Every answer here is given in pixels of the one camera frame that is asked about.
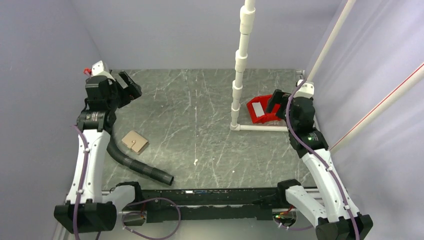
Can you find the white credit card stack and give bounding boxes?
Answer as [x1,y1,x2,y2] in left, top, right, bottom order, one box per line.
[252,102,265,118]

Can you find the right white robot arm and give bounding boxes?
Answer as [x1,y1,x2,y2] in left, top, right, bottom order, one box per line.
[265,89,373,240]

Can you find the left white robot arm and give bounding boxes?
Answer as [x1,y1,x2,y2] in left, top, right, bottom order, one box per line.
[53,71,144,240]

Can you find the red plastic bin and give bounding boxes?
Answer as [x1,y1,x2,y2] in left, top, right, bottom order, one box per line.
[246,94,288,124]

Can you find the white diagonal pole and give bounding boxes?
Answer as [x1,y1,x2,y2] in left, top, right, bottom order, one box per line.
[307,0,356,83]

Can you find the white pole with red stripe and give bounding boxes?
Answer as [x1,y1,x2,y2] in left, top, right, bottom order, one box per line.
[329,62,424,154]

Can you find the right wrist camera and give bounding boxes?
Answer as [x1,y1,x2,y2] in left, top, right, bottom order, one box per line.
[294,81,315,99]

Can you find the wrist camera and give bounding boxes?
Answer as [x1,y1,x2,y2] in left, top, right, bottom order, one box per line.
[294,81,315,99]
[83,60,113,78]

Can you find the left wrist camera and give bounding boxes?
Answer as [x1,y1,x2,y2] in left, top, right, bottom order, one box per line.
[83,60,113,78]

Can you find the black corrugated hose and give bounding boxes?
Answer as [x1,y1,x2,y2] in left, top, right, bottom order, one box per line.
[106,127,175,187]

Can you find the white PVC pipe frame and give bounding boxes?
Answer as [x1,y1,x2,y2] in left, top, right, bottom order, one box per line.
[229,0,288,132]

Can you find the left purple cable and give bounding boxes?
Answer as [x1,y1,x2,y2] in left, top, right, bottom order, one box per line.
[72,125,182,240]

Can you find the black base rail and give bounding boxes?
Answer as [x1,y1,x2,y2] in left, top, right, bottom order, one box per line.
[122,187,292,223]

